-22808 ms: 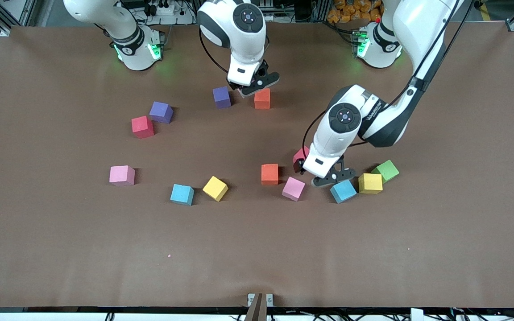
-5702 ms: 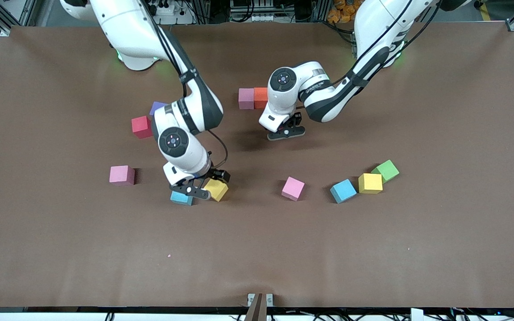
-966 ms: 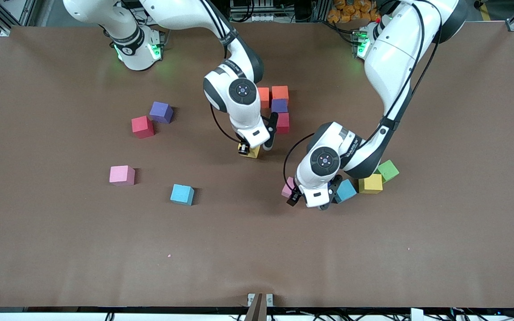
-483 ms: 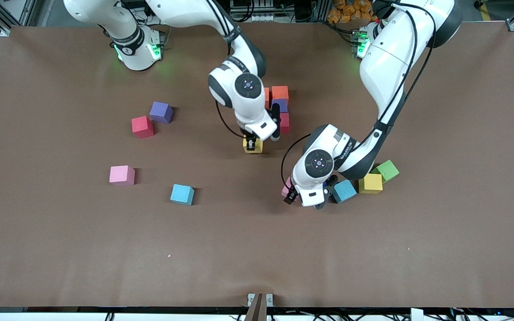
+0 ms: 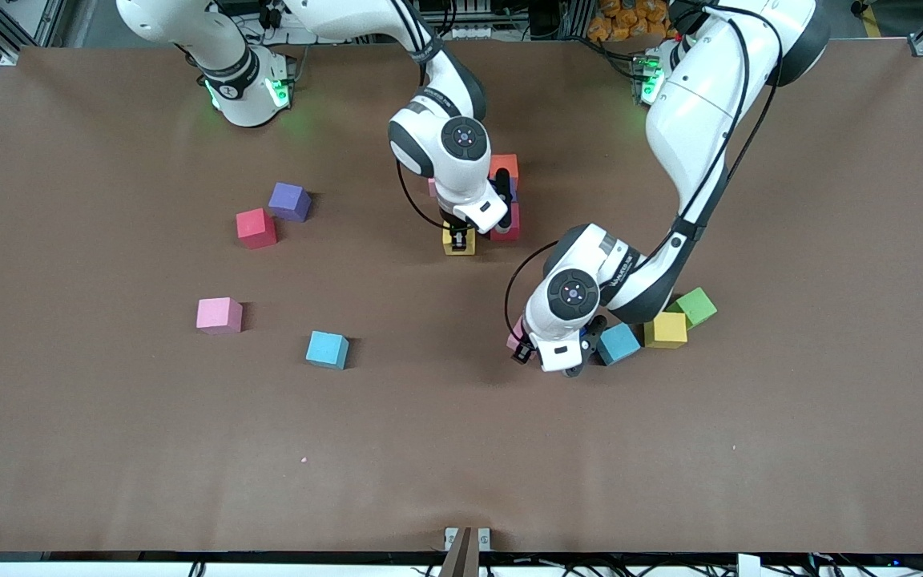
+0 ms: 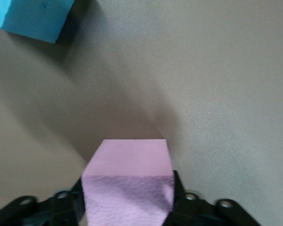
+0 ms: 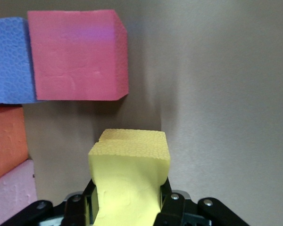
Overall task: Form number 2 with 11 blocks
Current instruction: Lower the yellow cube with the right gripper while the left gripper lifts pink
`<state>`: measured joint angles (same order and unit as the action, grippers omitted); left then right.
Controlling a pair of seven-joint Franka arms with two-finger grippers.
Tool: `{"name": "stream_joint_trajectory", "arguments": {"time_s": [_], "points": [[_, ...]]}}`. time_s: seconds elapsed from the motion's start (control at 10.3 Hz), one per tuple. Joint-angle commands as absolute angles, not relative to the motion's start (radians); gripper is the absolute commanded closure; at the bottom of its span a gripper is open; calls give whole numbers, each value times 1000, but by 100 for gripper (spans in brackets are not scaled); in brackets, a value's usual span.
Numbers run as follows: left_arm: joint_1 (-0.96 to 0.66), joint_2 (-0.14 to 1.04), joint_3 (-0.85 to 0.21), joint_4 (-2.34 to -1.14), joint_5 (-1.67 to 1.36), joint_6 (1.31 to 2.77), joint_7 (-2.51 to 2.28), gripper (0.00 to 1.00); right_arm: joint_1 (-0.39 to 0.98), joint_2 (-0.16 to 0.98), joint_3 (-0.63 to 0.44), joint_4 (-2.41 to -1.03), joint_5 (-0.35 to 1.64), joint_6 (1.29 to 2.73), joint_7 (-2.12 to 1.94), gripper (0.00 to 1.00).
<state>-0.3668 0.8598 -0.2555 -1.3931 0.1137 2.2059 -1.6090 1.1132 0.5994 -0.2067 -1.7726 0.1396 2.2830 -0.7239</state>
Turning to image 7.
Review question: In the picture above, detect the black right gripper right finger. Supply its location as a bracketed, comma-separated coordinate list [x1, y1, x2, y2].
[153, 180, 250, 226]

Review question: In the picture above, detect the orange foam block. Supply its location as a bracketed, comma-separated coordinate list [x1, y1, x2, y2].
[0, 105, 30, 185]

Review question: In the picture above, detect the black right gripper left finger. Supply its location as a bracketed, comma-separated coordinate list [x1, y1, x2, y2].
[4, 181, 100, 226]

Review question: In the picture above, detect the crimson foam block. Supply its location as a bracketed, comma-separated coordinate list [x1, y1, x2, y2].
[27, 9, 129, 101]

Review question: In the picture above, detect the pink foam block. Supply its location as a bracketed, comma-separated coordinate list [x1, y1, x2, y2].
[0, 159, 38, 214]

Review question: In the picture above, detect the brown table cover mat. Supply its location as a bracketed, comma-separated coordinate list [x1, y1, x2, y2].
[0, 0, 283, 226]

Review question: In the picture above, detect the dark purple foam block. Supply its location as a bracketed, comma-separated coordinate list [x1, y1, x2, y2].
[0, 17, 42, 105]

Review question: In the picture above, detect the yellow foam block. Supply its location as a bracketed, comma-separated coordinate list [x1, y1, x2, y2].
[88, 128, 172, 226]

